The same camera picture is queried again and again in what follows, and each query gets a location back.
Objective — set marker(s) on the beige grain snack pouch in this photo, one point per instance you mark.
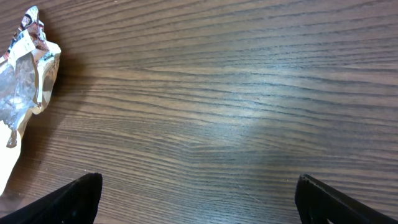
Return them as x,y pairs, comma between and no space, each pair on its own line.
28,72

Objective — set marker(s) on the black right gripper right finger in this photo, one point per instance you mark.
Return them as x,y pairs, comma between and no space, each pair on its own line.
318,203

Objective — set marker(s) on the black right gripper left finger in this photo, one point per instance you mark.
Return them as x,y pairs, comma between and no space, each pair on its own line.
74,203

